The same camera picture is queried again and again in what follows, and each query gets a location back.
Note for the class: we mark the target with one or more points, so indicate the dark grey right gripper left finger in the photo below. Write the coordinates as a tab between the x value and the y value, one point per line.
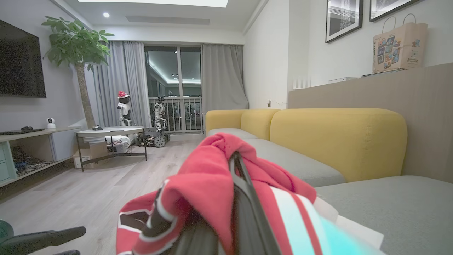
201	242

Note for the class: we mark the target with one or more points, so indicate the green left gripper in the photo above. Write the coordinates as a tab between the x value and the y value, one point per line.
5	232

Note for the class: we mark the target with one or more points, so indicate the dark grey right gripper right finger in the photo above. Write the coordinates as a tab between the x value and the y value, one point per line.
253	219

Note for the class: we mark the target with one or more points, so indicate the red basketball jersey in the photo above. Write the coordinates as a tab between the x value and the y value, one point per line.
208	177

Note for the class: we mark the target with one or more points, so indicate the small grey sofa seat cushion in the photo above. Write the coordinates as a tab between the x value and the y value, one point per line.
230	132

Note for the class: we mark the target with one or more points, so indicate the wide yellow sofa backrest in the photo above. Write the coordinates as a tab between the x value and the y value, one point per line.
339	141

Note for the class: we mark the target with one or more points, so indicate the cardboard box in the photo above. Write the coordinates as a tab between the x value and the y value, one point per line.
90	153

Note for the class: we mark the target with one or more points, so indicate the television cabinet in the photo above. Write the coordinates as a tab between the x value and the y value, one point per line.
32	141

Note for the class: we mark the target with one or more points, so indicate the wheeled rover base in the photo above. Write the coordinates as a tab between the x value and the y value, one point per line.
154	138

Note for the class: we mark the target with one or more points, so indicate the black computer mouse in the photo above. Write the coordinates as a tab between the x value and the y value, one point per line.
27	128

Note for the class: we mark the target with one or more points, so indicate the small black object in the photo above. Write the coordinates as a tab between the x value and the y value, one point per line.
97	128

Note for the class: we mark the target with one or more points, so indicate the round white coffee table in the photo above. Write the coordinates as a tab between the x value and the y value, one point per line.
109	131

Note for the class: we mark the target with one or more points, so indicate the white humanoid robot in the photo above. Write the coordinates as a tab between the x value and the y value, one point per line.
159	113

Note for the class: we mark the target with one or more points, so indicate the white router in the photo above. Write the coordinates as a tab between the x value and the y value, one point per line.
302	83

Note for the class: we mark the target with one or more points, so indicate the grey curtain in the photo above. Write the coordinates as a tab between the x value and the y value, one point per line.
223	78
116	78

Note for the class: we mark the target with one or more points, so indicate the robot with santa hat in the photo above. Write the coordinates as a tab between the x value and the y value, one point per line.
124	108

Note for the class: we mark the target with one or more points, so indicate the flat white box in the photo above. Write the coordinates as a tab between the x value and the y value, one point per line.
342	80

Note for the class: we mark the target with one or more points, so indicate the glass balcony door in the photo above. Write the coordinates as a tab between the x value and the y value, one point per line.
173	71

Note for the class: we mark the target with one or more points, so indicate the wooden partition ledge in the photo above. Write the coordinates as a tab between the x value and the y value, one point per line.
424	117

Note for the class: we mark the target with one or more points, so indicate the green potted tree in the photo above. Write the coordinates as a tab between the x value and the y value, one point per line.
76	44

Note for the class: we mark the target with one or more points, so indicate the brown paper shopping bag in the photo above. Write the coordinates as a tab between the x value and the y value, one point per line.
400	47

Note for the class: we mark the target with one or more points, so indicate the white security camera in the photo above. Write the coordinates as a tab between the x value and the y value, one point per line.
51	123

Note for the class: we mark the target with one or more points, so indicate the black wall television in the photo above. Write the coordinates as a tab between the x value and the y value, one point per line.
21	62

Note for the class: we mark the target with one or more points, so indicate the black framed wall picture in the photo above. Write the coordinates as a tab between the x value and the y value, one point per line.
389	7
343	17

